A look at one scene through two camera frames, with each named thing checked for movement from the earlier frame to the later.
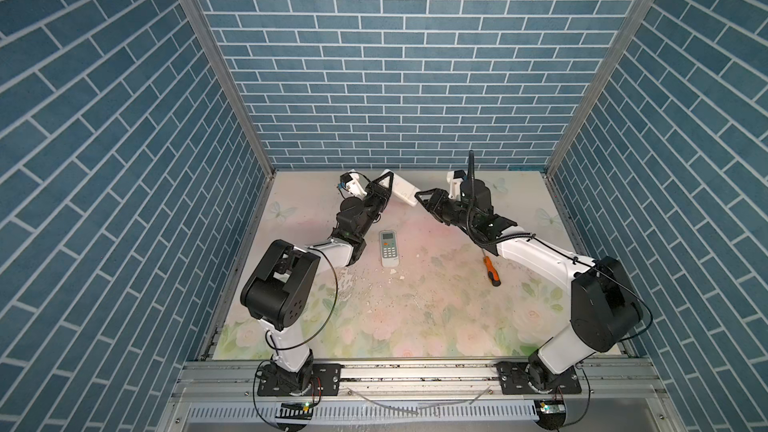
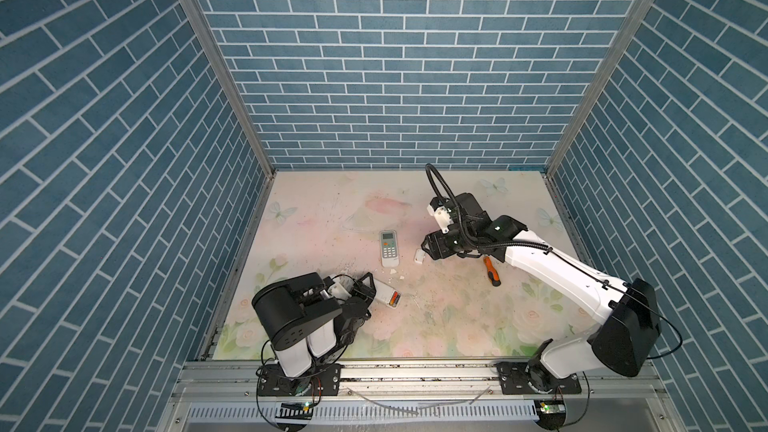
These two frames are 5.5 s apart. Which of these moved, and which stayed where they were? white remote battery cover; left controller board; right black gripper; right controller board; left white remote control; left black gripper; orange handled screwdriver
Moved: white remote battery cover; left black gripper; right black gripper
Stayed: left white remote control; right controller board; orange handled screwdriver; left controller board
